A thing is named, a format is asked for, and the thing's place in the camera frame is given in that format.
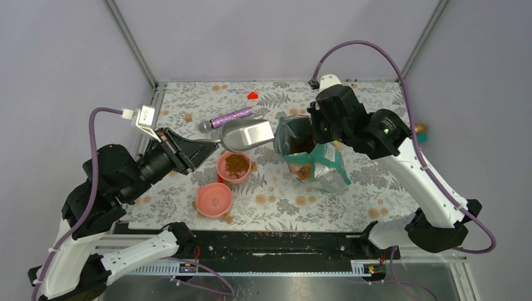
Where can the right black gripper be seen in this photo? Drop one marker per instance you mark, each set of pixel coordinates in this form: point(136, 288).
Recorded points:
point(318, 136)

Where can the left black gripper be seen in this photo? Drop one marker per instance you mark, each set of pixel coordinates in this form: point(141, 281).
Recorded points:
point(196, 151)

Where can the metal food scoop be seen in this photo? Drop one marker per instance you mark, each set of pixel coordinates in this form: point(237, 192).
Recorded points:
point(244, 134)

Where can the green pet food bag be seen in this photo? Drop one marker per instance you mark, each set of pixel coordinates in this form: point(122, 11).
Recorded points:
point(321, 166)

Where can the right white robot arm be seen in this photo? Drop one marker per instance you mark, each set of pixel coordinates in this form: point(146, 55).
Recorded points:
point(437, 225)

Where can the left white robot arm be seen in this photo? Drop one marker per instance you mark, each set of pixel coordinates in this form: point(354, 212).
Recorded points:
point(74, 271)

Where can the far pink pet bowl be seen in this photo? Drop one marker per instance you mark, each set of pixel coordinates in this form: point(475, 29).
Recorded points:
point(223, 175)

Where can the pink pet bowl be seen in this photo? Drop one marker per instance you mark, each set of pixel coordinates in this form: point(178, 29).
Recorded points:
point(214, 200)
point(223, 175)

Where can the near pink pet bowl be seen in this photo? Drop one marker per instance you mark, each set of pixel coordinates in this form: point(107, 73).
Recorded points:
point(214, 200)

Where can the purple glitter toy microphone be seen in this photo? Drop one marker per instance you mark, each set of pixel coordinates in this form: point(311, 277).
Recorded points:
point(217, 122)

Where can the brown kibble in far bowl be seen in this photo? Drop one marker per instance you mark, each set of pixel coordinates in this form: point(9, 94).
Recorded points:
point(236, 165)

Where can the floral table mat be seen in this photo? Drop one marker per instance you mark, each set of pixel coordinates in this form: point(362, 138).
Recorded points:
point(271, 198)

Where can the red toy block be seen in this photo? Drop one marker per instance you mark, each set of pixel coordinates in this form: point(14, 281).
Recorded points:
point(252, 96)

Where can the gold toy microphone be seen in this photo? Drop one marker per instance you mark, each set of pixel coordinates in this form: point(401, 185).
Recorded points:
point(420, 128)

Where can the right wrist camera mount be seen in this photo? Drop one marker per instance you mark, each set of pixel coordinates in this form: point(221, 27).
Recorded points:
point(324, 82)

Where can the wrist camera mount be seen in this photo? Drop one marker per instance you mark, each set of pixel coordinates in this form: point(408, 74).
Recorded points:
point(142, 119)
point(324, 82)

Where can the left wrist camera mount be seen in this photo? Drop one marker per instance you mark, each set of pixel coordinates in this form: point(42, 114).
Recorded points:
point(142, 119)

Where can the black mounting base plate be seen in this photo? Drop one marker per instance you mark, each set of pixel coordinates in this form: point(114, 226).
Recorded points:
point(284, 252)

